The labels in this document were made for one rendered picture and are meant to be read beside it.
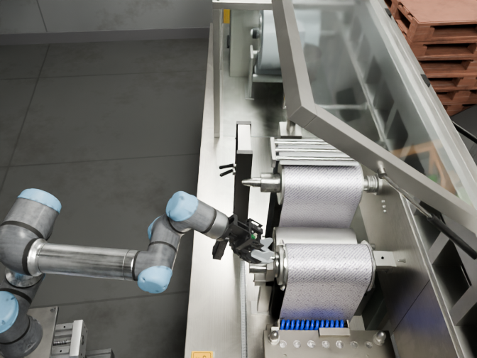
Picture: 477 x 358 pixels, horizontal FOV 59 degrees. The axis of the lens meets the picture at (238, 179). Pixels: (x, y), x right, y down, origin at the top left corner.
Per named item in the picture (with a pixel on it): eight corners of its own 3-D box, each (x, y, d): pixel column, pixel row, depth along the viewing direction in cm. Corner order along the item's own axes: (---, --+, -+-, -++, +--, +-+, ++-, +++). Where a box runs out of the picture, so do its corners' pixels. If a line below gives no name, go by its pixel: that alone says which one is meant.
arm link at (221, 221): (198, 239, 111) (199, 214, 116) (211, 245, 113) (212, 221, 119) (216, 225, 107) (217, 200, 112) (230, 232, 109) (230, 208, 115)
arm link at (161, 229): (138, 250, 111) (162, 234, 105) (149, 217, 119) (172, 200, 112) (162, 263, 115) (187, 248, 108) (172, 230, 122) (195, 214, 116)
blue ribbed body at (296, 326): (278, 322, 138) (280, 317, 135) (344, 322, 138) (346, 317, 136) (279, 332, 135) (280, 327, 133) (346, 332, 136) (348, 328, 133)
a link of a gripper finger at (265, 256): (284, 263, 119) (261, 248, 115) (270, 270, 123) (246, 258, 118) (284, 253, 122) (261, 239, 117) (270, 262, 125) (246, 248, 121)
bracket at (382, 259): (371, 253, 125) (373, 250, 124) (390, 253, 126) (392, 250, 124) (375, 268, 122) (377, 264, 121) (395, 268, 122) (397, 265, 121)
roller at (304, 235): (271, 241, 147) (275, 219, 138) (344, 241, 147) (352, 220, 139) (273, 271, 138) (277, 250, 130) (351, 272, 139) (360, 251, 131)
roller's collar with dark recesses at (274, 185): (259, 182, 140) (260, 168, 135) (277, 182, 140) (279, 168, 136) (260, 196, 136) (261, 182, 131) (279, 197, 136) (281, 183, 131)
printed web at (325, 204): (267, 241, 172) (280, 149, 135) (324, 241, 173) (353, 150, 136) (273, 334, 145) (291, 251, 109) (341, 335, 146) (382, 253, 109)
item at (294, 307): (277, 321, 139) (284, 293, 125) (349, 322, 140) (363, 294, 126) (278, 322, 139) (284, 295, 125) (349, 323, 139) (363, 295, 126)
